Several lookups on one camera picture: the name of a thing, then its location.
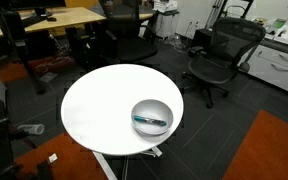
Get teal marker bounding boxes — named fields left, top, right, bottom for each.
left=133, top=115, right=168, bottom=127

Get silver metal bowl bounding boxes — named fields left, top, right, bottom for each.
left=130, top=98, right=175, bottom=137

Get black padded office chair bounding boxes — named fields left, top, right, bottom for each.
left=97, top=0, right=159, bottom=66

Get black mesh office chair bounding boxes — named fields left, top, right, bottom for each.
left=181, top=17, right=267, bottom=109

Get black computer tower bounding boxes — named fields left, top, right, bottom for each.
left=193, top=28, right=214, bottom=51

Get white table base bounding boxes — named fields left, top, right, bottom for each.
left=92, top=145, right=163, bottom=180

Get white printer box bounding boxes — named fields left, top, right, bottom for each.
left=153, top=0, right=179, bottom=14

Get light wooden desk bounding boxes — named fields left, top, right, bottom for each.
left=0, top=6, right=107, bottom=95

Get white paper scrap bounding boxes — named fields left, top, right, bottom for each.
left=47, top=153, right=59, bottom=164

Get clear plastic bottle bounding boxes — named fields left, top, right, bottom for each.
left=17, top=123, right=46, bottom=136

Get black monitor base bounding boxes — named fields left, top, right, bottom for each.
left=33, top=7, right=54, bottom=18

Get white drawer cabinet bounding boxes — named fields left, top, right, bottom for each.
left=238, top=24, right=288, bottom=98

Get green container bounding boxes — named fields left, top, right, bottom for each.
left=272, top=18, right=287, bottom=29

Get tangled floor cables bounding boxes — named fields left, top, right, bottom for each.
left=33, top=54, right=76, bottom=75

